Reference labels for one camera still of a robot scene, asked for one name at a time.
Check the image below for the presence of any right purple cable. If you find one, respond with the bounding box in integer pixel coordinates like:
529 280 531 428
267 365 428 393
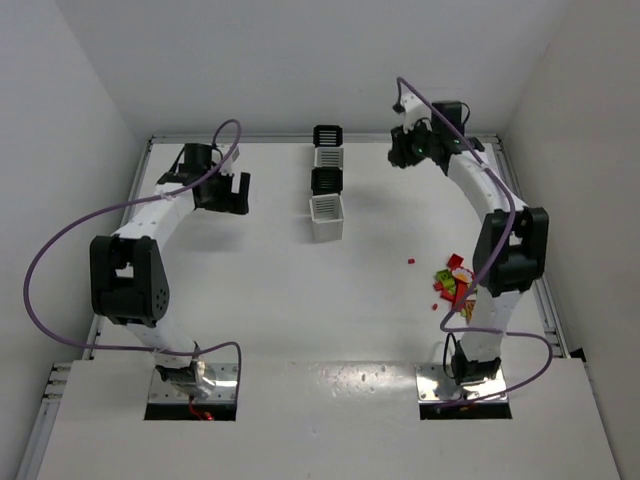
396 76 554 407

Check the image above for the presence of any far white slatted container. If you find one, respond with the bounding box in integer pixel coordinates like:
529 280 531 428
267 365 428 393
313 147 344 169

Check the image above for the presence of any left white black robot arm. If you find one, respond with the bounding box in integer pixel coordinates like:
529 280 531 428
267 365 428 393
90 143 250 400

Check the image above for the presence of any black slatted container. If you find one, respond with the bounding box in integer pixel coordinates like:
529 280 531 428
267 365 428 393
313 124 343 148
311 167 344 195

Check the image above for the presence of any red square lego brick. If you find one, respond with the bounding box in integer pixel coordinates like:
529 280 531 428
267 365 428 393
447 254 464 269

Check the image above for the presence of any far black slatted container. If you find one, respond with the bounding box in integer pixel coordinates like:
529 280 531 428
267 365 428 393
313 124 343 148

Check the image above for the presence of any long red lego brick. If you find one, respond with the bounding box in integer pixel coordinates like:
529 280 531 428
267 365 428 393
441 282 469 305

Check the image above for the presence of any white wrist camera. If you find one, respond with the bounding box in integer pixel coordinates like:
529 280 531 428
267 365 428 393
392 93 425 131
219 146 240 176

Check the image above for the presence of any lime green printed lego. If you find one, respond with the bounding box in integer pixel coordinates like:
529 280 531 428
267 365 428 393
436 270 455 285

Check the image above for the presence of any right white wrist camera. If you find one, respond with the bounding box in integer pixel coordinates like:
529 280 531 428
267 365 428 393
392 93 425 131

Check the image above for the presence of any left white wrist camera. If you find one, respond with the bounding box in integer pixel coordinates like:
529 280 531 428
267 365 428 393
219 146 240 176

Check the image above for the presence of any purple cable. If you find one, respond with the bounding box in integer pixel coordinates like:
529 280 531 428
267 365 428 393
396 76 554 407
23 118 243 396

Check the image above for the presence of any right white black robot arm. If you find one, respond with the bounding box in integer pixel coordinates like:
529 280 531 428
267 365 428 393
388 94 549 385

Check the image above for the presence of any near white slatted container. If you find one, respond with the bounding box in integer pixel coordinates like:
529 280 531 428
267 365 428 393
309 193 344 243

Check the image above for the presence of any orange lego plate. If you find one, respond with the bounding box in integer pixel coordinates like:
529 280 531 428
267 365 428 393
462 300 476 323

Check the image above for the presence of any near black slatted container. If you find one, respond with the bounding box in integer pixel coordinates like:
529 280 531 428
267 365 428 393
311 167 344 195

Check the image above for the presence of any metal base plate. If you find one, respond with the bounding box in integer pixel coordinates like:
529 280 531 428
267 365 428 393
148 361 240 405
415 363 508 405

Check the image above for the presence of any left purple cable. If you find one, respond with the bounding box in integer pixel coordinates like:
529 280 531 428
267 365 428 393
23 118 243 396

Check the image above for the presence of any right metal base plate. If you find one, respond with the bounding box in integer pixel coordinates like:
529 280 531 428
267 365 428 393
415 363 508 405

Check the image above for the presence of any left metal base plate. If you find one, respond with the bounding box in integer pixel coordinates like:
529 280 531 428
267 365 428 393
148 361 240 405

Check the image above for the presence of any white slatted container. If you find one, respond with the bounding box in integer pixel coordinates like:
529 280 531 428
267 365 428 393
309 193 344 243
313 147 344 169

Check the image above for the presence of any red white flower lego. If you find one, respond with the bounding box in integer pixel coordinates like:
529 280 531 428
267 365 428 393
451 267 474 283

